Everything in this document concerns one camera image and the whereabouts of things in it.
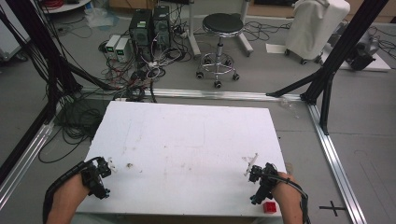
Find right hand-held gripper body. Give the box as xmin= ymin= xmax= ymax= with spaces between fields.
xmin=248 ymin=161 xmax=278 ymax=205

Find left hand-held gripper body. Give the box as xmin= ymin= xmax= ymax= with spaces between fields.
xmin=81 ymin=156 xmax=112 ymax=201

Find person's right hand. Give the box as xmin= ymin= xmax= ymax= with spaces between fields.
xmin=271 ymin=172 xmax=302 ymax=204

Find person's left hand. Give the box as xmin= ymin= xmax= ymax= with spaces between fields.
xmin=57 ymin=173 xmax=92 ymax=208

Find red cube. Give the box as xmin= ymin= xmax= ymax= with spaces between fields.
xmin=262 ymin=201 xmax=278 ymax=215

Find crumpled clear plastic wrap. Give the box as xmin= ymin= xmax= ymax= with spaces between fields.
xmin=278 ymin=96 xmax=301 ymax=120

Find white power supply unit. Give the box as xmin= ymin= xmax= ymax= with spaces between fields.
xmin=105 ymin=34 xmax=121 ymax=59
xmin=114 ymin=37 xmax=131 ymax=63

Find white paper sheet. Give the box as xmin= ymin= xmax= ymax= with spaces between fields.
xmin=264 ymin=43 xmax=290 ymax=55

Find black computer tower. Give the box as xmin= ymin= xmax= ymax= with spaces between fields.
xmin=151 ymin=5 xmax=172 ymax=49
xmin=128 ymin=8 xmax=154 ymax=63

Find black round stool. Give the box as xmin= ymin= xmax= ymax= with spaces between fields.
xmin=195 ymin=12 xmax=246 ymax=90

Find clear plastic bag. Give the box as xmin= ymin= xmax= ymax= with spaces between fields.
xmin=84 ymin=7 xmax=120 ymax=30

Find white covered cart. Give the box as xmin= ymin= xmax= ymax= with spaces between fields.
xmin=284 ymin=0 xmax=351 ymax=65

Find black machine on board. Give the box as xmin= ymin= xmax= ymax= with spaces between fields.
xmin=346 ymin=30 xmax=381 ymax=72

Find white floor board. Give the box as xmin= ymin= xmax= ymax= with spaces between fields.
xmin=320 ymin=46 xmax=392 ymax=73

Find round white table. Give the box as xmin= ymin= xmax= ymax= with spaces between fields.
xmin=39 ymin=0 xmax=93 ymax=15

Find black cable pile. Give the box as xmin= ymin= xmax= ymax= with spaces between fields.
xmin=37 ymin=92 xmax=110 ymax=165

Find long aluminium floor rail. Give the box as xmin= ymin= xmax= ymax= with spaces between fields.
xmin=79 ymin=87 xmax=304 ymax=103

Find loose black floor cables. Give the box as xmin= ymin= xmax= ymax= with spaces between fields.
xmin=243 ymin=20 xmax=293 ymax=42

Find black frame post with cables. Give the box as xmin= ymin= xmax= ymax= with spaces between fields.
xmin=0 ymin=0 xmax=120 ymax=125

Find white desk frame legs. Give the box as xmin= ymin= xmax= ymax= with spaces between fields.
xmin=186 ymin=0 xmax=255 ymax=59

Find black braced frame post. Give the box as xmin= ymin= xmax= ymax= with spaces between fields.
xmin=266 ymin=0 xmax=390 ymax=136

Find red cable coil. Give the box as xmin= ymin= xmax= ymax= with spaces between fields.
xmin=42 ymin=0 xmax=65 ymax=9

